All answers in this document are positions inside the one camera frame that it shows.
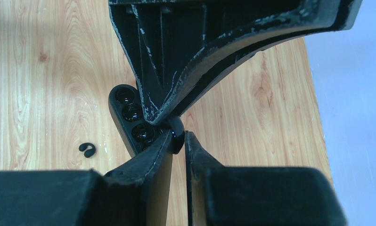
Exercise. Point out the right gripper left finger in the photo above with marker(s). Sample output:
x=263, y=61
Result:
x=133, y=194

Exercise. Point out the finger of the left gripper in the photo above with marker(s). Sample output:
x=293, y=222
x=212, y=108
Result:
x=179, y=49

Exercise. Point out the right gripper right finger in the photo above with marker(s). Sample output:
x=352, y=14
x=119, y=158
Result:
x=220, y=195

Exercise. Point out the black earbud charging case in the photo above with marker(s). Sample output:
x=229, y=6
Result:
x=137, y=134

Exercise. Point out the black earbud left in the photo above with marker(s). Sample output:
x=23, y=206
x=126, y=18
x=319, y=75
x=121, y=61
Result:
x=88, y=149

